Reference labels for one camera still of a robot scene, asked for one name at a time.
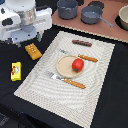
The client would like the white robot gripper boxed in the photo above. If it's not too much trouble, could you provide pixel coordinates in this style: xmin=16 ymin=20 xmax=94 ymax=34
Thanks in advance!
xmin=0 ymin=0 xmax=52 ymax=45

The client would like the orange waffle cracker block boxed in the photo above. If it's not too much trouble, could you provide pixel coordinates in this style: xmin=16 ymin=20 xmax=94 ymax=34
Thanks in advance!
xmin=25 ymin=43 xmax=42 ymax=60

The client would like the brown sausage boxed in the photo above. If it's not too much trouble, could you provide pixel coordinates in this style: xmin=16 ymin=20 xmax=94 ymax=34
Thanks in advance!
xmin=72 ymin=40 xmax=92 ymax=47

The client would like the red toy tomato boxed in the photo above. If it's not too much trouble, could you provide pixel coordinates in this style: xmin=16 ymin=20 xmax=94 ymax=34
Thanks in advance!
xmin=72 ymin=58 xmax=84 ymax=72

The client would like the yellow butter box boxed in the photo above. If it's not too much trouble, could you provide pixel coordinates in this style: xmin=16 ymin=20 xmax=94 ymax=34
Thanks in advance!
xmin=11 ymin=62 xmax=22 ymax=81

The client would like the grey cooking pot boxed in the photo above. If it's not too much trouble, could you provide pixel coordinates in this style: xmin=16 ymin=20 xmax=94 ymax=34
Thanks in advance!
xmin=57 ymin=0 xmax=78 ymax=20

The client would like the round wooden plate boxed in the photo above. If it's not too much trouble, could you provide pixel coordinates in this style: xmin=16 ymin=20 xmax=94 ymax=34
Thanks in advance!
xmin=56 ymin=55 xmax=83 ymax=78

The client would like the black stove burner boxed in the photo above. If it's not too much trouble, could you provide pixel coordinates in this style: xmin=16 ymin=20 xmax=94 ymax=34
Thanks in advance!
xmin=88 ymin=1 xmax=104 ymax=9

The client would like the pink stovetop board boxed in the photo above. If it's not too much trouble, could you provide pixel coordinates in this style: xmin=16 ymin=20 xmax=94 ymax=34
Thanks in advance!
xmin=52 ymin=0 xmax=128 ymax=43

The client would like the woven beige placemat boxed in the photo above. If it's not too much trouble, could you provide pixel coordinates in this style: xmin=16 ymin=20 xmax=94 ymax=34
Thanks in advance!
xmin=14 ymin=31 xmax=114 ymax=128

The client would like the beige bowl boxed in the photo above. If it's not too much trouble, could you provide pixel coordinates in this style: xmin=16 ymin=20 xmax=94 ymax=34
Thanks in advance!
xmin=119 ymin=5 xmax=128 ymax=30

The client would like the wooden handled fork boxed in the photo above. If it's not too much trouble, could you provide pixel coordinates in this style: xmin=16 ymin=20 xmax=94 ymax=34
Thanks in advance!
xmin=44 ymin=71 xmax=86 ymax=89

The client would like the grey saucepan with handle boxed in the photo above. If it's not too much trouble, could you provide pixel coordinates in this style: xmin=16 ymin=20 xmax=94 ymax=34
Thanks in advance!
xmin=80 ymin=5 xmax=115 ymax=28

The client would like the wooden handled knife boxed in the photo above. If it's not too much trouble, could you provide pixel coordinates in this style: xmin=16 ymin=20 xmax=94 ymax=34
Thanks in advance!
xmin=59 ymin=49 xmax=98 ymax=62

